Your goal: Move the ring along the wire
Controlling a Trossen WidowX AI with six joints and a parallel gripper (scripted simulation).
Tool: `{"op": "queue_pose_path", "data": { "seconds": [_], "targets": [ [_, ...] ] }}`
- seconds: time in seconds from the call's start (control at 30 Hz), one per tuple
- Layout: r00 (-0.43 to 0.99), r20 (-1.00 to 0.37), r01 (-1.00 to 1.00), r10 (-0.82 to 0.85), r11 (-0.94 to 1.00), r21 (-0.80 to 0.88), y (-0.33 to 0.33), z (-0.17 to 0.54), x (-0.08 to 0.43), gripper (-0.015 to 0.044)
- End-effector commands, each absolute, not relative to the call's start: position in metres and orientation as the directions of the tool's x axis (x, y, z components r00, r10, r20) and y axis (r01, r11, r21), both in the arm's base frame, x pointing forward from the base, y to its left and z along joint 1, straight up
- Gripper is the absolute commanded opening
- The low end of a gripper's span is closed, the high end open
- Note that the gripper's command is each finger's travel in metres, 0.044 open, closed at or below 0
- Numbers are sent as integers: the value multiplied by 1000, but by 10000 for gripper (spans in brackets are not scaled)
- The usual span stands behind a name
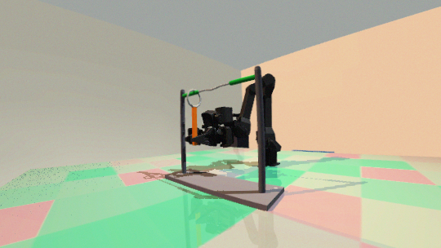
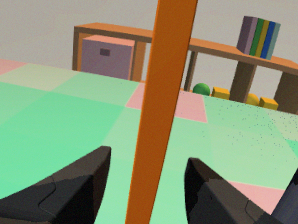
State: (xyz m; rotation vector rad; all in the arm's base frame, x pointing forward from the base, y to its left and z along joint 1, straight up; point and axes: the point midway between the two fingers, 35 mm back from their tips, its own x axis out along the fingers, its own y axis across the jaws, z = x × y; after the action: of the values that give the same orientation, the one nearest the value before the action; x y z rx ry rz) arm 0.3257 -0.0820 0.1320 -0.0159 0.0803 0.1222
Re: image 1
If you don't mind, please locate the brown tapered bar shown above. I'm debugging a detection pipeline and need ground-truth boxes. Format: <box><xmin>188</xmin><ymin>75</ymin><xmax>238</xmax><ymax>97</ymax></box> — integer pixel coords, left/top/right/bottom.
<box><xmin>187</xmin><ymin>90</ymin><xmax>201</xmax><ymax>146</ymax></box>

